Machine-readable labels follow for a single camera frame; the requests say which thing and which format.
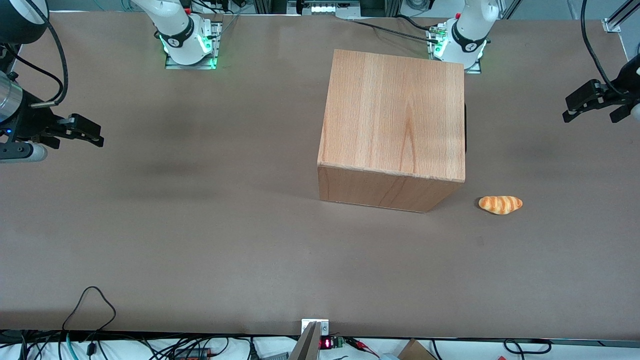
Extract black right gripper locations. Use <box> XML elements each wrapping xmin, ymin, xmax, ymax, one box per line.
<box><xmin>0</xmin><ymin>101</ymin><xmax>105</xmax><ymax>151</ymax></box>

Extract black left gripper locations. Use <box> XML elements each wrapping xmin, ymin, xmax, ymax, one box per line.
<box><xmin>562</xmin><ymin>54</ymin><xmax>640</xmax><ymax>124</ymax></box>

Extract wooden drawer cabinet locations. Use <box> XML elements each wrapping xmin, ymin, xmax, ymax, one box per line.
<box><xmin>317</xmin><ymin>48</ymin><xmax>467</xmax><ymax>214</ymax></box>

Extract orange striped bread roll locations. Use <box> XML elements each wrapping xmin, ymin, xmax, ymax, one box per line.
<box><xmin>478</xmin><ymin>195</ymin><xmax>524</xmax><ymax>216</ymax></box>

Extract lit white control box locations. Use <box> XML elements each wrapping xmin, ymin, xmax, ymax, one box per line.
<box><xmin>296</xmin><ymin>0</ymin><xmax>362</xmax><ymax>17</ymax></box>

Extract brown cardboard piece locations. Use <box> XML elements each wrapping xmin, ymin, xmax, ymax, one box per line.
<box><xmin>397</xmin><ymin>338</ymin><xmax>439</xmax><ymax>360</ymax></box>

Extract red black clip leads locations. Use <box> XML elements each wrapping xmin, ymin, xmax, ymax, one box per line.
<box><xmin>344</xmin><ymin>336</ymin><xmax>382</xmax><ymax>359</ymax></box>

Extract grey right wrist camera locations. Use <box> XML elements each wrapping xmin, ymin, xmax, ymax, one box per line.
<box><xmin>0</xmin><ymin>142</ymin><xmax>49</xmax><ymax>164</ymax></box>

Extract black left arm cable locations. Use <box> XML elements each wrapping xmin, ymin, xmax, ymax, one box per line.
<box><xmin>580</xmin><ymin>0</ymin><xmax>624</xmax><ymax>97</ymax></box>

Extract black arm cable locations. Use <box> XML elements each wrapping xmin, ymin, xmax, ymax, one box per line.
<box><xmin>580</xmin><ymin>0</ymin><xmax>624</xmax><ymax>97</ymax></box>
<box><xmin>24</xmin><ymin>0</ymin><xmax>69</xmax><ymax>107</ymax></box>

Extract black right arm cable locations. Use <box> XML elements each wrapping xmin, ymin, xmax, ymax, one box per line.
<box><xmin>24</xmin><ymin>0</ymin><xmax>69</xmax><ymax>107</ymax></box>

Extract aluminium frame bracket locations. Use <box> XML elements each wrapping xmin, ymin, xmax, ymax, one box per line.
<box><xmin>602</xmin><ymin>0</ymin><xmax>640</xmax><ymax>34</ymax></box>

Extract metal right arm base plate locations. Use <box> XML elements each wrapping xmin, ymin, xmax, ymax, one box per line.
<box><xmin>164</xmin><ymin>20</ymin><xmax>224</xmax><ymax>70</ymax></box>

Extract thin black looped cable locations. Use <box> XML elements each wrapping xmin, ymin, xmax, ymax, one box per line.
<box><xmin>62</xmin><ymin>286</ymin><xmax>117</xmax><ymax>346</ymax></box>

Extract short black table cable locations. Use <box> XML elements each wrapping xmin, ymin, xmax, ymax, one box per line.
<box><xmin>396</xmin><ymin>15</ymin><xmax>437</xmax><ymax>32</ymax></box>

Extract long black table cable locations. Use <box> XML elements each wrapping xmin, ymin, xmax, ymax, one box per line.
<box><xmin>348</xmin><ymin>18</ymin><xmax>441</xmax><ymax>44</ymax></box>

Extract black coiled floor cable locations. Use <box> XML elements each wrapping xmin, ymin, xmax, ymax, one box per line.
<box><xmin>503</xmin><ymin>338</ymin><xmax>553</xmax><ymax>355</ymax></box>

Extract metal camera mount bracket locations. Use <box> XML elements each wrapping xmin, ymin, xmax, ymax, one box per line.
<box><xmin>288</xmin><ymin>318</ymin><xmax>330</xmax><ymax>360</ymax></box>

